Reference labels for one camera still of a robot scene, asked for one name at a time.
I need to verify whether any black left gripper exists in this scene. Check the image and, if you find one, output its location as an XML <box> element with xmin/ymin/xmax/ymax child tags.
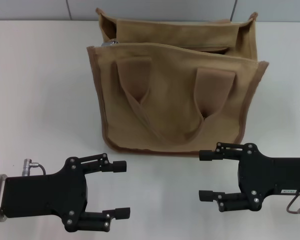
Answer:
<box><xmin>1</xmin><ymin>152</ymin><xmax>131</xmax><ymax>233</ymax></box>

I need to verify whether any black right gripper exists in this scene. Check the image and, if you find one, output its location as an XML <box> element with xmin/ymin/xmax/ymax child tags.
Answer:
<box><xmin>198</xmin><ymin>141</ymin><xmax>300</xmax><ymax>213</ymax></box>

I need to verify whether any khaki canvas food bag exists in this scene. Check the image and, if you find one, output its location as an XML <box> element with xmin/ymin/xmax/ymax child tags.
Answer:
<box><xmin>86</xmin><ymin>7</ymin><xmax>270</xmax><ymax>154</ymax></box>

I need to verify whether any silver metal zipper pull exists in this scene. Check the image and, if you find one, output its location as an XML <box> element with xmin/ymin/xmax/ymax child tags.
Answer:
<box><xmin>101</xmin><ymin>38</ymin><xmax>120</xmax><ymax>48</ymax></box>

